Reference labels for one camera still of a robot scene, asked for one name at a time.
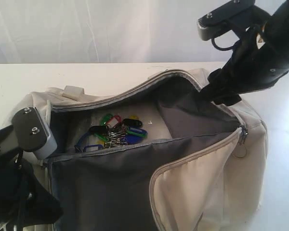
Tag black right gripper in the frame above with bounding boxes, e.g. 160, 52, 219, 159
200, 25, 289, 106

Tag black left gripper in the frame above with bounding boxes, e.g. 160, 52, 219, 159
0, 126, 63, 231

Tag beige fabric duffel bag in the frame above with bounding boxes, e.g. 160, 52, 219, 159
16, 69, 267, 231

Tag colourful key tag bunch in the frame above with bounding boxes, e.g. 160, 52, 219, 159
74, 113, 148, 153

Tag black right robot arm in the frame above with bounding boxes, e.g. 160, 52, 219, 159
197, 0, 289, 106

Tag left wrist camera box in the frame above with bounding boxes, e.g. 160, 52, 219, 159
12, 107, 57, 160

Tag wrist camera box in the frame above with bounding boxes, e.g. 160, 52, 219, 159
12, 107, 57, 160
197, 0, 255, 41

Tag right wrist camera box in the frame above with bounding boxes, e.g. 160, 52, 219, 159
197, 0, 255, 41

